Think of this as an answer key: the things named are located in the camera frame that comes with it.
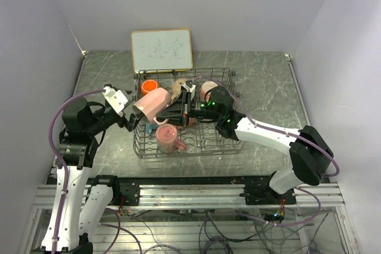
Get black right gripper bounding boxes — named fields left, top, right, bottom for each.
left=157, top=90, right=221, bottom=127

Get light pink faceted mug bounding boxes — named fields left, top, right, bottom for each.
left=132, top=87, right=171, bottom=126

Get light blue mug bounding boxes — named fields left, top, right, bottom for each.
left=145, top=123, right=157, bottom=134

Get beige brown mug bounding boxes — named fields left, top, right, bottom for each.
left=171, top=78, right=186, bottom=96

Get pale pink mug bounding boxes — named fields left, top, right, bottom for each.
left=199, top=81, right=218, bottom=102

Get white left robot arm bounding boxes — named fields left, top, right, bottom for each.
left=32, top=84, right=138, bottom=253

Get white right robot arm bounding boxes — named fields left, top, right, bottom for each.
left=158, top=86, right=334, bottom=204

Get metal wire dish rack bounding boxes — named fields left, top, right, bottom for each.
left=133, top=68, right=244, bottom=159

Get orange mug black handle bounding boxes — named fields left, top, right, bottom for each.
left=140, top=79, right=160, bottom=96

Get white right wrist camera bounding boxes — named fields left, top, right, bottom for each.
left=182, top=80, right=196, bottom=93

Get white board with wooden frame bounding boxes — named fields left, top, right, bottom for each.
left=131, top=29, right=193, bottom=73

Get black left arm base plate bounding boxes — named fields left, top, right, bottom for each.
left=88, top=175, right=140, bottom=206

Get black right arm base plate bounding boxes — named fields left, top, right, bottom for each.
left=239, top=184, right=296, bottom=205

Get loose cables under table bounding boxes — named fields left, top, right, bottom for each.
left=118, top=208, right=334, bottom=254

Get aluminium rail frame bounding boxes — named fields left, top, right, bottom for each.
left=32, top=183, right=346, bottom=211

